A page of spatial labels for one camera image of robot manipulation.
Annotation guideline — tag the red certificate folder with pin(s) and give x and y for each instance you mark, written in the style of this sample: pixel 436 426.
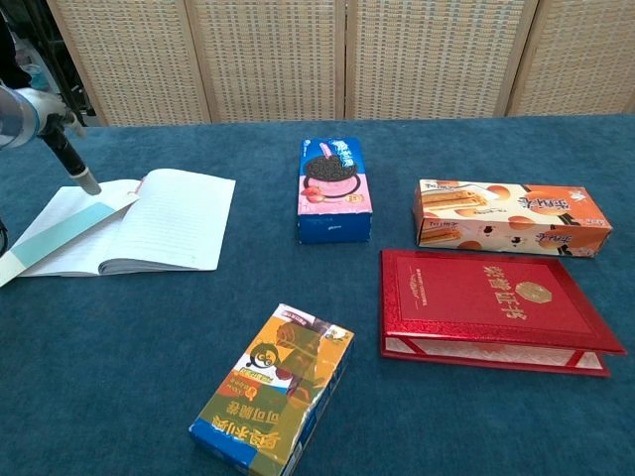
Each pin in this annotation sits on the red certificate folder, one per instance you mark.
pixel 471 297

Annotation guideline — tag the orange wafer snack box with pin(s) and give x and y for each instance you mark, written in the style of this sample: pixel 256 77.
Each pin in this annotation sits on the orange wafer snack box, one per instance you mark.
pixel 496 218

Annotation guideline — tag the yellow green cocoa snack box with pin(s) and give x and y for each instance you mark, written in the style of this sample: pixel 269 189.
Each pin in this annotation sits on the yellow green cocoa snack box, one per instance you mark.
pixel 278 387

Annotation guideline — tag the black tripod stand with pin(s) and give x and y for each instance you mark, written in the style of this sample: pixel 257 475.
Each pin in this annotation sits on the black tripod stand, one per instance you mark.
pixel 59 59

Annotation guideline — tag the open lined notebook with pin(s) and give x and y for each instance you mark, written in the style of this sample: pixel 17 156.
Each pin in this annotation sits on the open lined notebook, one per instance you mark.
pixel 173 223

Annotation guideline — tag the blue velvet tablecloth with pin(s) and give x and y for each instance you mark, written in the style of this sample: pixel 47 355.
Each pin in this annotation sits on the blue velvet tablecloth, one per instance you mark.
pixel 198 307

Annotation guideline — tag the woven wooden folding screen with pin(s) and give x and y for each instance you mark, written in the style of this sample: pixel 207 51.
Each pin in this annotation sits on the woven wooden folding screen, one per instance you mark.
pixel 268 59

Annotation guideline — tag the person in black trousers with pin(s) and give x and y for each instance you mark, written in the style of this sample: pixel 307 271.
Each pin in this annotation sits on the person in black trousers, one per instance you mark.
pixel 12 54

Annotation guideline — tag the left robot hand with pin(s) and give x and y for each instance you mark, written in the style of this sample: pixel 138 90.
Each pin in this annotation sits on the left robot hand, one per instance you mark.
pixel 54 111

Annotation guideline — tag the teal cream bookmark pink tassel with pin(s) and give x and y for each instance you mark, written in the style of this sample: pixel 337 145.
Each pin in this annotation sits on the teal cream bookmark pink tassel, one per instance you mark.
pixel 64 230

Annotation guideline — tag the blue pink cookie box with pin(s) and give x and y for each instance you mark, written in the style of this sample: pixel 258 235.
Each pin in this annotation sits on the blue pink cookie box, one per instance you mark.
pixel 332 198

